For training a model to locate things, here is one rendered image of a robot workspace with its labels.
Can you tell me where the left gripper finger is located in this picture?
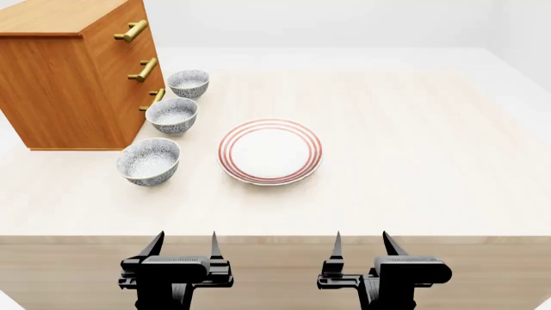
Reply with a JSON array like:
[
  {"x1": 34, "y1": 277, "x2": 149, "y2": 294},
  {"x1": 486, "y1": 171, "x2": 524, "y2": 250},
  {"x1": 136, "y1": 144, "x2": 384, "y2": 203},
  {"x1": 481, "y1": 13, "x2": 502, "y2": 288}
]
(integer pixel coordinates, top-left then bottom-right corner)
[
  {"x1": 138, "y1": 230, "x2": 166, "y2": 259},
  {"x1": 209, "y1": 230, "x2": 226, "y2": 261}
]

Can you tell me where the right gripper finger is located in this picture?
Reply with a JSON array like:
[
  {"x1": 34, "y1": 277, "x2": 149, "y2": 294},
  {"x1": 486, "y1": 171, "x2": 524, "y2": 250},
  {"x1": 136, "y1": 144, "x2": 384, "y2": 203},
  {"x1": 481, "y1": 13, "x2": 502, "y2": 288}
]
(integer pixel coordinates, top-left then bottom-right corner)
[
  {"x1": 381, "y1": 230, "x2": 410, "y2": 258},
  {"x1": 329, "y1": 230, "x2": 345, "y2": 261}
]

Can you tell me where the grey patterned ceramic bowl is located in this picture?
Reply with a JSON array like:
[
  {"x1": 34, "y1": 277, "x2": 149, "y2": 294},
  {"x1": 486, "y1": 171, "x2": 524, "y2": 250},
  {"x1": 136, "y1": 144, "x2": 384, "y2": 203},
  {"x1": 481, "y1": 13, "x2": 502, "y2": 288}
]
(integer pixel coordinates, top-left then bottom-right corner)
[
  {"x1": 166, "y1": 68, "x2": 211, "y2": 100},
  {"x1": 145, "y1": 96, "x2": 200, "y2": 137},
  {"x1": 115, "y1": 137, "x2": 183, "y2": 188}
]

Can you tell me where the white plate with red rings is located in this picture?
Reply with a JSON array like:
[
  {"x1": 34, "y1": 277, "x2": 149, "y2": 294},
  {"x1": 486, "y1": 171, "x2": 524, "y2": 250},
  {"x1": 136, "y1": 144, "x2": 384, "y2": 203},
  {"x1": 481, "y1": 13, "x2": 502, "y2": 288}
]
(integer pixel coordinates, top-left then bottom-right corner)
[{"x1": 217, "y1": 117, "x2": 325, "y2": 187}]

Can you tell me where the wooden drawer cabinet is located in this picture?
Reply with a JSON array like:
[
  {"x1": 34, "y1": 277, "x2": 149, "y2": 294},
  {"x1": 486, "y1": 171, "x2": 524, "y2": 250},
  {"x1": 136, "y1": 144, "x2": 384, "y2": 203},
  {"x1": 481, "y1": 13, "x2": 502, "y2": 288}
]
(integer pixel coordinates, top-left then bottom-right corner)
[{"x1": 0, "y1": 0, "x2": 167, "y2": 152}]

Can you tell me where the black right gripper camera box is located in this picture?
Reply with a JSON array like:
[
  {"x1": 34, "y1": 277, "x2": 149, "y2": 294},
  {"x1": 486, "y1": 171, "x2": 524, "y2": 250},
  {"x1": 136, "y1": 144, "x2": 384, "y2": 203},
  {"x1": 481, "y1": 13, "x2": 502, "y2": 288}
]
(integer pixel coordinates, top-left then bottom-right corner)
[{"x1": 373, "y1": 255, "x2": 454, "y2": 286}]

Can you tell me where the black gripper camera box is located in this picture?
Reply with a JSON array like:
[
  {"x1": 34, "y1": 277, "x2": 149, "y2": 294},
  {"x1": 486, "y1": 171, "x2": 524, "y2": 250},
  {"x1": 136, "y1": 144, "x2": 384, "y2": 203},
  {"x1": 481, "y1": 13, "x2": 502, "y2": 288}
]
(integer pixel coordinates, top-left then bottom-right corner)
[
  {"x1": 373, "y1": 255, "x2": 454, "y2": 286},
  {"x1": 140, "y1": 255, "x2": 211, "y2": 286}
]

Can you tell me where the black left gripper camera box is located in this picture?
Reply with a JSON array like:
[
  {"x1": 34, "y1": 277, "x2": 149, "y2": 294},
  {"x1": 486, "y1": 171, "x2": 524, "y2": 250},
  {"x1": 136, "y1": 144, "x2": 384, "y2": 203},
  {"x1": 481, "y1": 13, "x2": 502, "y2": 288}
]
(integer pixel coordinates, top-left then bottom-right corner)
[{"x1": 140, "y1": 255, "x2": 211, "y2": 286}]

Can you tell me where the brass drawer handle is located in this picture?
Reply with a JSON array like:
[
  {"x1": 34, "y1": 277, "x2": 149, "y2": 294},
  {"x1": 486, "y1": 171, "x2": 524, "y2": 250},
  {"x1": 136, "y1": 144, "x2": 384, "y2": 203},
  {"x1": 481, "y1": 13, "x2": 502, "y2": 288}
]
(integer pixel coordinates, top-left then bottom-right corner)
[
  {"x1": 138, "y1": 87, "x2": 167, "y2": 113},
  {"x1": 113, "y1": 19, "x2": 150, "y2": 44},
  {"x1": 127, "y1": 57, "x2": 159, "y2": 84}
]

